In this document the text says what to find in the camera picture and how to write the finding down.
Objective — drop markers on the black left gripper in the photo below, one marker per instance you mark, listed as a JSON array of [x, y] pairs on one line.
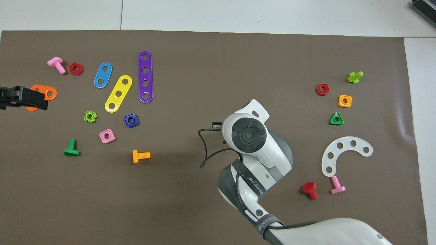
[[7, 97]]

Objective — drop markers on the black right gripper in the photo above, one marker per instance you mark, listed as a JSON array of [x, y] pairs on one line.
[[217, 124]]

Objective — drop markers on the blue square nut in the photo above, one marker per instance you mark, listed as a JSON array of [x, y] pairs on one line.
[[127, 123]]

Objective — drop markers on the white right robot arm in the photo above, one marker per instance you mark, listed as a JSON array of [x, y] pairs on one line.
[[259, 160]]

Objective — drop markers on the pink plastic screw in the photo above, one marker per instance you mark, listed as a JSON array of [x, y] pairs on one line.
[[337, 187], [58, 64]]

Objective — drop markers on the red hexagon nut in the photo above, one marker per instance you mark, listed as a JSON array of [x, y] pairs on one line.
[[72, 69], [318, 90]]

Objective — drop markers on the lime cross nut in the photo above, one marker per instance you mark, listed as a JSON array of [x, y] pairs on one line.
[[85, 117]]

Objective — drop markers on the green plastic screw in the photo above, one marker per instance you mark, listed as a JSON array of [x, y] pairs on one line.
[[71, 152]]

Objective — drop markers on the orange plastic screw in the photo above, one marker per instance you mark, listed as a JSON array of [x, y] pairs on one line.
[[143, 156]]

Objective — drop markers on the pink square nut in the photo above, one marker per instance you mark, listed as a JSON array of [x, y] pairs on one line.
[[102, 139]]

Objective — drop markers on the red plastic screw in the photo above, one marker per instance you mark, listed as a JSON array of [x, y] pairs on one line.
[[309, 188]]

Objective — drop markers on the green triangle nut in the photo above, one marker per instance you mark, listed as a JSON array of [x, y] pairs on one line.
[[332, 122]]

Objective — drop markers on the orange square nut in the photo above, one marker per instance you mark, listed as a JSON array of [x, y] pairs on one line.
[[340, 103]]

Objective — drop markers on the lime cross-head screw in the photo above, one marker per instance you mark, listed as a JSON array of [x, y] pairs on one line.
[[354, 78]]

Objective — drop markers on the orange heart-shaped plate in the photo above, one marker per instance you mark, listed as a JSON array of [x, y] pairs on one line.
[[42, 87]]

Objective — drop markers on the brown table mat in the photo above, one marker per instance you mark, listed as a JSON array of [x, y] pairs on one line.
[[204, 68]]

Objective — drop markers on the blue two-hole plate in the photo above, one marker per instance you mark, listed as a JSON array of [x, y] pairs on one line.
[[103, 75]]

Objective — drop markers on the purple four-hole plate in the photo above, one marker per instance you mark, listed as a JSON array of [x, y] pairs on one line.
[[145, 76]]

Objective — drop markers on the yellow three-hole plate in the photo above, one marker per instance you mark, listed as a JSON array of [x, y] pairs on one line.
[[122, 87]]

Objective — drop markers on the white curved perforated plate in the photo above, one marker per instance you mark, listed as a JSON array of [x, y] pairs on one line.
[[346, 143]]

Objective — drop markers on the dark ribbed device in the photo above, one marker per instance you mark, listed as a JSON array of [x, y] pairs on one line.
[[425, 9]]

